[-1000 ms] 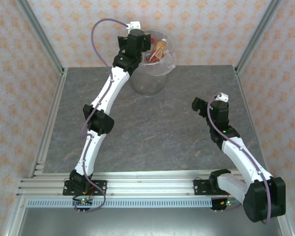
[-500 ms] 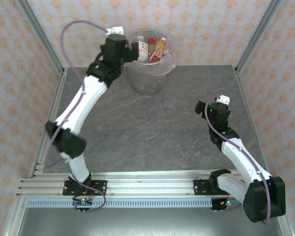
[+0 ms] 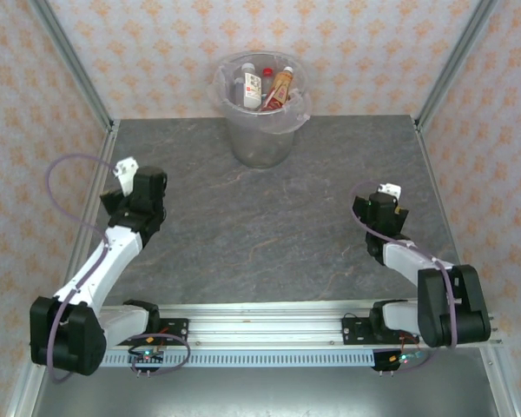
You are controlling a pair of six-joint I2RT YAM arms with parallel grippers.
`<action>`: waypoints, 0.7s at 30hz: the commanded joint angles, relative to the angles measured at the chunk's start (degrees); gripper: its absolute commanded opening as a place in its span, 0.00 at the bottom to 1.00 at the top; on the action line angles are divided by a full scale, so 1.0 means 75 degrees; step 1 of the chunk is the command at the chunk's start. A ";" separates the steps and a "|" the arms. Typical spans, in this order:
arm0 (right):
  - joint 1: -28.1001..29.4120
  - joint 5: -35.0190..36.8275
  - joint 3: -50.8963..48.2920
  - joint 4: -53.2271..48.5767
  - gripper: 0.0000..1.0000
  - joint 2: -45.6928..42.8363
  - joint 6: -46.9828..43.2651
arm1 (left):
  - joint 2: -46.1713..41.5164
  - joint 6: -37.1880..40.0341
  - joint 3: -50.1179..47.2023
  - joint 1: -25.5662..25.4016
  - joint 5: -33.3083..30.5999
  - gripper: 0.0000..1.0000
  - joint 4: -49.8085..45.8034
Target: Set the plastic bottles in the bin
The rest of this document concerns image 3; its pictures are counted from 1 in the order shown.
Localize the bottle with gold red label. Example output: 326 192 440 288
260 65 297 113

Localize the bottle with white orange label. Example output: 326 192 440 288
241 63 264 109

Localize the clear plastic bin liner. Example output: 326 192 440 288
211 50 312 136

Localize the translucent grey plastic bin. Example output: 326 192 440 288
216 50 307 169

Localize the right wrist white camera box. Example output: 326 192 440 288
376 182 403 199

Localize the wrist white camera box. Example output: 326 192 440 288
376 182 403 199
114 156 139 195

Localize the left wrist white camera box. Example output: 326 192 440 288
114 156 139 195

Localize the aluminium table side rail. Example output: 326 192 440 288
414 121 464 268
63 121 121 283

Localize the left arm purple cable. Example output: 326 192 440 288
46 154 191 383

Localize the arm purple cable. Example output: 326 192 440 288
46 154 191 383
349 181 459 374

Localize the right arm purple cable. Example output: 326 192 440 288
349 181 459 374

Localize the aluminium frame post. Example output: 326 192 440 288
415 0 500 131
29 0 115 131

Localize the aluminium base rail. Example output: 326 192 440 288
99 301 504 350

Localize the white slotted cable duct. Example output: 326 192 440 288
99 351 377 369

